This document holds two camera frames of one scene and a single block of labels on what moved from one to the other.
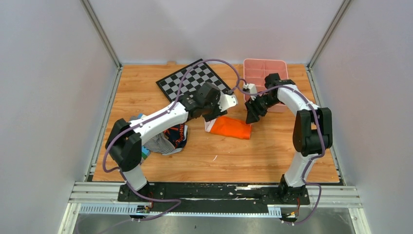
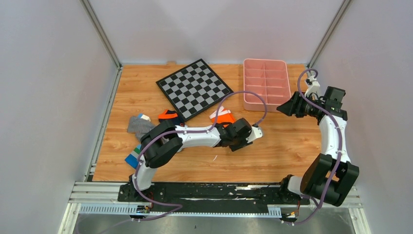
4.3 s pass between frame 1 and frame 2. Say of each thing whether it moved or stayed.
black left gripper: moved
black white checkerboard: stayed
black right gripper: moved
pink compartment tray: stayed
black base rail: stayed
